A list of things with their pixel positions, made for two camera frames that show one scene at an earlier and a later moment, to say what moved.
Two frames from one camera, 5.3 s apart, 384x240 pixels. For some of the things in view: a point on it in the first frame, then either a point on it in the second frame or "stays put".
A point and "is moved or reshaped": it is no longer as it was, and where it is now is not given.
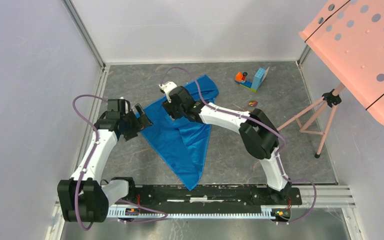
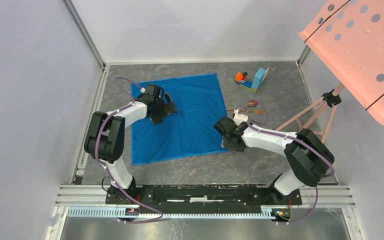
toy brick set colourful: (240, 78) stays put
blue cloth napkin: (182, 144) is moved or reshaped
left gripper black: (140, 124) to (157, 119)
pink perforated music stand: (361, 42) stays put
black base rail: (144, 196) stays put
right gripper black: (169, 108) to (239, 149)
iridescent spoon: (253, 103) stays put
